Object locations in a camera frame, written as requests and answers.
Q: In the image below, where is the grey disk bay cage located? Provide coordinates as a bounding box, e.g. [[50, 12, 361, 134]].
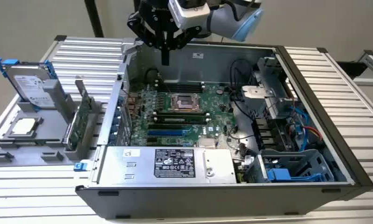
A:
[[245, 149, 335, 184]]

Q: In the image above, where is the blue disk connector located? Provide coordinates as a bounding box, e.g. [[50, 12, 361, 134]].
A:
[[266, 169, 291, 182]]

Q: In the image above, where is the metal CPU socket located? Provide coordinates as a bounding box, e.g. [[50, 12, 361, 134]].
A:
[[167, 93, 199, 110]]

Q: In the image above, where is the green installed RAM stick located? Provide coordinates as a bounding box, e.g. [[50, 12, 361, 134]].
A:
[[157, 116, 207, 124]]

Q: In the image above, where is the small silver heatsink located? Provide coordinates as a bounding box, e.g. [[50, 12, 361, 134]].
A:
[[198, 138, 218, 148]]

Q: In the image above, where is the black looped wire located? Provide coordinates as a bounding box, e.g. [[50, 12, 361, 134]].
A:
[[229, 59, 251, 94]]

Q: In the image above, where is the blue wire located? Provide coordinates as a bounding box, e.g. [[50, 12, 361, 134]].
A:
[[287, 105, 311, 152]]

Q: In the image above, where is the black stand pole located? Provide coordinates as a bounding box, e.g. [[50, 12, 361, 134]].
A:
[[83, 0, 105, 38]]

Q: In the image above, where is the metal slat side table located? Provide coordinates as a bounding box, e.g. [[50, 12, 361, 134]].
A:
[[353, 50, 373, 87]]

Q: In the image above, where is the silver power supply unit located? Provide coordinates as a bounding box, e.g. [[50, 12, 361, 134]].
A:
[[95, 146, 238, 185]]

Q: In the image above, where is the green motherboard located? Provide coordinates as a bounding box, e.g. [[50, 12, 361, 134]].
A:
[[129, 81, 237, 150]]

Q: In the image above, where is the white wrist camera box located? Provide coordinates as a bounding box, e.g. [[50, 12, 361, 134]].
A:
[[167, 0, 211, 29]]

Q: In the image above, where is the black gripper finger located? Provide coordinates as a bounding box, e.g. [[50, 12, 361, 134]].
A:
[[165, 26, 203, 66], [126, 11, 166, 66]]

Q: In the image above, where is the black expansion slot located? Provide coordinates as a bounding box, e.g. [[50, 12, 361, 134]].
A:
[[147, 123, 186, 130]]

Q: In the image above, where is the red wire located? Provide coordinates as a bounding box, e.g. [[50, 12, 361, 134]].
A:
[[303, 126, 322, 141]]

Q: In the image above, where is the silver CPU chip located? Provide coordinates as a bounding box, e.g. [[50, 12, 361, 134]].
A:
[[10, 118, 37, 136]]

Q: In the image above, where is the hard disk in blue carrier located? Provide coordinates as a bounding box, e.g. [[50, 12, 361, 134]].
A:
[[0, 57, 61, 112]]

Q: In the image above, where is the metal drive bracket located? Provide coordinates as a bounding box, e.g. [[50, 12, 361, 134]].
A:
[[241, 57, 298, 119]]

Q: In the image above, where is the grey parts rack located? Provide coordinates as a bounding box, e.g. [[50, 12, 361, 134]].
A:
[[0, 79, 106, 168]]

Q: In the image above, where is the open grey PC case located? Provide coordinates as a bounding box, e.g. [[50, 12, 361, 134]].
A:
[[74, 38, 373, 220]]

